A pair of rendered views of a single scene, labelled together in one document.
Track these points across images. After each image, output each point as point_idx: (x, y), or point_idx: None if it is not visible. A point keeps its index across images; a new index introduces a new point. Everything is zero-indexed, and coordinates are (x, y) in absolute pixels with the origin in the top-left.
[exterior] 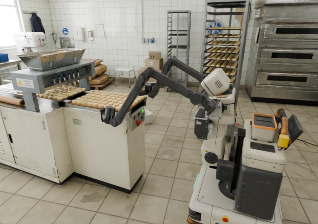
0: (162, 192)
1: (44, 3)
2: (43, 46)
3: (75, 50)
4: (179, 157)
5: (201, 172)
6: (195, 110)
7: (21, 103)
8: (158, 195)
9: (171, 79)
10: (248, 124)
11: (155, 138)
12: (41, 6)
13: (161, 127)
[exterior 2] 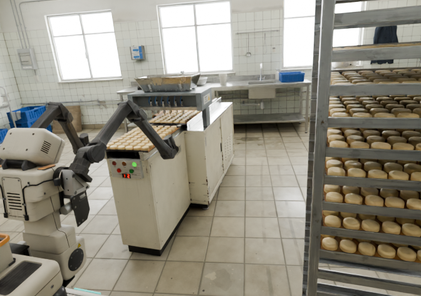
0: (124, 281)
1: None
2: (349, 67)
3: (195, 76)
4: (210, 295)
5: (99, 295)
6: None
7: (153, 117)
8: (119, 278)
9: (37, 120)
10: (29, 258)
11: (265, 254)
12: (411, 5)
13: None
